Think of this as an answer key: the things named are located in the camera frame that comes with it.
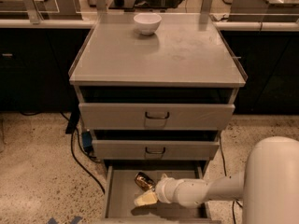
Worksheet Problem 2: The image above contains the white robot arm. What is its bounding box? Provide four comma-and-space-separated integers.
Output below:
135, 136, 299, 224

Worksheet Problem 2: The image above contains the middle grey drawer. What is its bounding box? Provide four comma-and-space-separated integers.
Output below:
93, 140, 220, 161

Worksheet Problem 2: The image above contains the grey metal drawer cabinet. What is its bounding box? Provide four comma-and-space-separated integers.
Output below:
68, 12, 249, 224

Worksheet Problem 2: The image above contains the top grey drawer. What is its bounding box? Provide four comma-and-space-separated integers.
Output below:
78, 103, 235, 131

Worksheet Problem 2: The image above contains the blue power adapter box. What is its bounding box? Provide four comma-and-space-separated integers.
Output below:
81, 132, 93, 150

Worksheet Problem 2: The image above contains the white ceramic bowl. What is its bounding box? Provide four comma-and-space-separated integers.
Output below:
134, 13, 162, 35

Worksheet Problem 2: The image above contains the black cable left floor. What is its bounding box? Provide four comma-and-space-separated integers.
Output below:
19, 110, 107, 195

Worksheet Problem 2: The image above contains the black cable floor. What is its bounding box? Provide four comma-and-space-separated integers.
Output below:
19, 110, 107, 195
219, 135, 244, 224

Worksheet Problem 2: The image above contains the black cable right floor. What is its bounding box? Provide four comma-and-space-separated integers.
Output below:
219, 135, 244, 224

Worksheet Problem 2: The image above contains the right metal post bracket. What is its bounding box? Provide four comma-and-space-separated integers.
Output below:
201, 0, 213, 13

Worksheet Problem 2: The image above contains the white horizontal rail pipe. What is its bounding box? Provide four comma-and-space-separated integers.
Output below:
0, 20, 299, 32

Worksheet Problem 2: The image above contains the left metal post bracket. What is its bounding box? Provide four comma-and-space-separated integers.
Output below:
22, 0, 41, 24

